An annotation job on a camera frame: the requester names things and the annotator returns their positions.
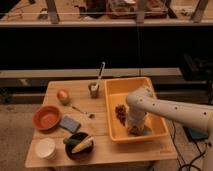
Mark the yellow plastic bin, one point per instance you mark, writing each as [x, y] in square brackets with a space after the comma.
[116, 91]

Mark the wooden shelf rail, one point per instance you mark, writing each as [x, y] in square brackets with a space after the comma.
[6, 74]

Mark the grey blue towel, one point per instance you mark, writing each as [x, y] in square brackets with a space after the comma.
[139, 132]

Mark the blue sponge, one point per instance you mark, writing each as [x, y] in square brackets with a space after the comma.
[69, 124]

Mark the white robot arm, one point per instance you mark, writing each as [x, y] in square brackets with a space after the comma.
[196, 116]

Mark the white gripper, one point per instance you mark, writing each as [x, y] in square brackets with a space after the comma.
[135, 120]

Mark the white cup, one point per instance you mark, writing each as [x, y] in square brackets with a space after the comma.
[46, 149]

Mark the corn cob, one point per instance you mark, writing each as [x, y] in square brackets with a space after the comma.
[87, 142]

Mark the black bowl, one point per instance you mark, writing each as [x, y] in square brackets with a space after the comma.
[82, 154]

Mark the metal spoon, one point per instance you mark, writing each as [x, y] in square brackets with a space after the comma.
[90, 115]

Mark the red bowl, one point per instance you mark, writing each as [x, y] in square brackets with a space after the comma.
[46, 118]

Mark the brown chocolate piece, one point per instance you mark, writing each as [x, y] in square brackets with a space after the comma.
[121, 113]

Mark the green cucumber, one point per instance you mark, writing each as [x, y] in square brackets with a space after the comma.
[70, 141]

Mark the brown cup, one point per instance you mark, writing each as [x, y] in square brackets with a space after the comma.
[93, 94]

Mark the black foot pedal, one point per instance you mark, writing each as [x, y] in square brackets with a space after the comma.
[194, 135]

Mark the white utensil in cup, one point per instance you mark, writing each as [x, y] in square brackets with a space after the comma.
[99, 76]

